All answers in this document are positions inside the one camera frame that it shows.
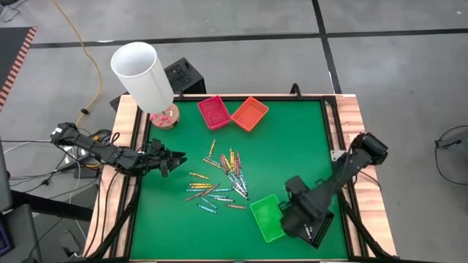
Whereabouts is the black perforated box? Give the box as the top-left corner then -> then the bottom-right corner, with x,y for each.
164,56 -> 207,98

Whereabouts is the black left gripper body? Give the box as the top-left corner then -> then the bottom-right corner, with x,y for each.
144,138 -> 173,176

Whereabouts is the green plastic basket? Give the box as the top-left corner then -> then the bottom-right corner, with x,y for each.
249,194 -> 290,244

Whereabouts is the black aluminium table frame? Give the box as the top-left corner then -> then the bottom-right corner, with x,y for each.
86,83 -> 399,263

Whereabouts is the black cable bundle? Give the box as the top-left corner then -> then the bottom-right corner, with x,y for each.
7,160 -> 103,194

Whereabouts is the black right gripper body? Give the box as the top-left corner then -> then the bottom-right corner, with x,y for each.
279,199 -> 323,239

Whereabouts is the black round floor stand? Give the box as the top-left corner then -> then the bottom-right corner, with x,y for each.
434,124 -> 468,186

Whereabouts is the black plastic basket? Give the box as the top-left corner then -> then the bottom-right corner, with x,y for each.
292,210 -> 336,250

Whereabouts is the pink plastic basket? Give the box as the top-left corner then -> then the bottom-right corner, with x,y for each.
197,95 -> 233,132

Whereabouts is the black mat orange striped edge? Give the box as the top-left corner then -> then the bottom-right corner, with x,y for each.
0,26 -> 39,112

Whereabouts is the orange plastic basket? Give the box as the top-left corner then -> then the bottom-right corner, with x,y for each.
231,96 -> 270,133

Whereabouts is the light wooden side board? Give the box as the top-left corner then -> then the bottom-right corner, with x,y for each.
325,94 -> 398,257
83,94 -> 147,259

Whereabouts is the white shade table lamp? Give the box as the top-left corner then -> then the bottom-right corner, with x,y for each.
110,41 -> 181,131

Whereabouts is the grey equipment cabinet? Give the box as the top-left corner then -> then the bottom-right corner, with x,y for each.
0,137 -> 44,263

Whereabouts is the black floor beam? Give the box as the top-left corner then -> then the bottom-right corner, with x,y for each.
10,189 -> 94,223

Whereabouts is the black floor cable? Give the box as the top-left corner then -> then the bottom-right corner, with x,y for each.
0,3 -> 23,23

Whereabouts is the yellow extension cable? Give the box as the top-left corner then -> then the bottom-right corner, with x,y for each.
50,0 -> 103,138

